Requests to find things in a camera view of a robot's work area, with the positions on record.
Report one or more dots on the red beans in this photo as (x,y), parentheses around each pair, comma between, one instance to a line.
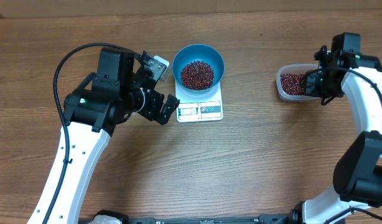
(199,75)

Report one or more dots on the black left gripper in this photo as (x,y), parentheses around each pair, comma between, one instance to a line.
(151,112)

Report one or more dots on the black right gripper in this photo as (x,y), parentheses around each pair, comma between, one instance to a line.
(310,90)

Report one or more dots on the blue bowl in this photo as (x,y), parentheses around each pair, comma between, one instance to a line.
(200,52)

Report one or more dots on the clear plastic container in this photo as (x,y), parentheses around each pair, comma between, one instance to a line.
(294,69)

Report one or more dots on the white kitchen scale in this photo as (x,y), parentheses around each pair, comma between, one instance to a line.
(199,107)

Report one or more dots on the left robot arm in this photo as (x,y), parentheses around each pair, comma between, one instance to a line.
(123,84)

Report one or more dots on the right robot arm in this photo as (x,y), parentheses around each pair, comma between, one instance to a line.
(357,178)

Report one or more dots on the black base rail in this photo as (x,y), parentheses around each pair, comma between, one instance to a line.
(109,216)

